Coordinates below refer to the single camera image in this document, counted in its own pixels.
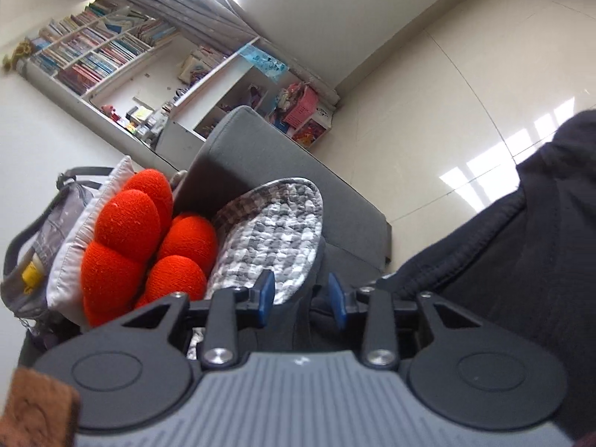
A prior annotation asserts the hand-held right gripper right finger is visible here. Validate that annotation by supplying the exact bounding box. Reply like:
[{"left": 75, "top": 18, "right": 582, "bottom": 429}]
[{"left": 327, "top": 272, "right": 485, "bottom": 370}]

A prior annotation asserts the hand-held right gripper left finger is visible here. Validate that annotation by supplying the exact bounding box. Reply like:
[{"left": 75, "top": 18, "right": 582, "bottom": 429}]
[{"left": 118, "top": 270, "right": 276, "bottom": 368}]

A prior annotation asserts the black garment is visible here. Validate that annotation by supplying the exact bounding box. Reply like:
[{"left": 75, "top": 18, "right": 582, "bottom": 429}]
[{"left": 377, "top": 109, "right": 596, "bottom": 447}]

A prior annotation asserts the grey patterned quilt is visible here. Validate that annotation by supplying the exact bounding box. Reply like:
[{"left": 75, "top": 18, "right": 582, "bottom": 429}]
[{"left": 186, "top": 178, "right": 324, "bottom": 359}]

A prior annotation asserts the grey sofa armrest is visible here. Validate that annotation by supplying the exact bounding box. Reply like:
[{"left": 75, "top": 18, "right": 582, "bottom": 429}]
[{"left": 172, "top": 106, "right": 392, "bottom": 299}]

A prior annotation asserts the orange flower cushion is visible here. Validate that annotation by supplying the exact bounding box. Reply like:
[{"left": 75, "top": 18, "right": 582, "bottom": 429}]
[{"left": 80, "top": 170, "right": 219, "bottom": 327}]

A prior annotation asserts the printed toy box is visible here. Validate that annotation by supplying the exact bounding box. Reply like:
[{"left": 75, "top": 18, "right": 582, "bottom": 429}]
[{"left": 291, "top": 118, "right": 333, "bottom": 150}]

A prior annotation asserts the pink basket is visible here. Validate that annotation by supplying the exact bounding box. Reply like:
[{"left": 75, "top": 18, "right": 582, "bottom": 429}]
[{"left": 283, "top": 83, "right": 320, "bottom": 127}]

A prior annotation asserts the white pillow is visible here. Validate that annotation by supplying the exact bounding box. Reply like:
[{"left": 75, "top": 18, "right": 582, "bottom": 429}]
[{"left": 47, "top": 155, "right": 136, "bottom": 324}]

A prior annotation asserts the white bookshelf desk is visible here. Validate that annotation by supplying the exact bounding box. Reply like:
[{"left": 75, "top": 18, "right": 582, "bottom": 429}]
[{"left": 16, "top": 0, "right": 336, "bottom": 150}]

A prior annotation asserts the grey bag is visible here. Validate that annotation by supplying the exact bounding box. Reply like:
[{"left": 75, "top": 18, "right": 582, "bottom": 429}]
[{"left": 0, "top": 167, "right": 112, "bottom": 336}]

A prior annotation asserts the blue printed cloth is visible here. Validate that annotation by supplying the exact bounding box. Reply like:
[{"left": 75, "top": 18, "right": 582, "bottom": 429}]
[{"left": 240, "top": 44, "right": 289, "bottom": 77}]

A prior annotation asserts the brown felt patch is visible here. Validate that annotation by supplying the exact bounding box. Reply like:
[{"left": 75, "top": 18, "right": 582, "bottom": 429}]
[{"left": 0, "top": 367, "right": 81, "bottom": 447}]

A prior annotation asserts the grey curtain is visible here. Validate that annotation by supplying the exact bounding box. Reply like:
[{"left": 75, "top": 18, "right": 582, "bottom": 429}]
[{"left": 65, "top": 0, "right": 343, "bottom": 105}]

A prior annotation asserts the row of books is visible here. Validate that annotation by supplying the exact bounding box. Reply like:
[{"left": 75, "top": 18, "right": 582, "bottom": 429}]
[{"left": 28, "top": 0, "right": 180, "bottom": 96}]

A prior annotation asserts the sunflower decoration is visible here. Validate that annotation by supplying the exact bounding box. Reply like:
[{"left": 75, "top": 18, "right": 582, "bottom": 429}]
[{"left": 2, "top": 39, "right": 35, "bottom": 73}]

